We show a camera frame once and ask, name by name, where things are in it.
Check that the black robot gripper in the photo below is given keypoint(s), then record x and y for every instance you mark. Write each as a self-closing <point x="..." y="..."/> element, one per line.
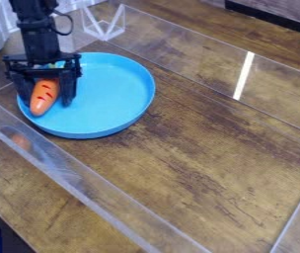
<point x="43" y="59"/>

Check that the orange toy carrot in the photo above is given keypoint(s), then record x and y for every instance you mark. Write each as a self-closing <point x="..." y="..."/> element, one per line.
<point x="44" y="95"/>

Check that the blue round tray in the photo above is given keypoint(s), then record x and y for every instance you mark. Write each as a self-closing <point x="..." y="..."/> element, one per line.
<point x="113" y="95"/>

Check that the black bar at back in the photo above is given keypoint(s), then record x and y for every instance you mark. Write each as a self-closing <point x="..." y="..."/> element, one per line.
<point x="262" y="15"/>

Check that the clear acrylic barrier wall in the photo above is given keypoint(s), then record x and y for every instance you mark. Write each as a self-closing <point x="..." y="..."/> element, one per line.
<point x="202" y="177"/>

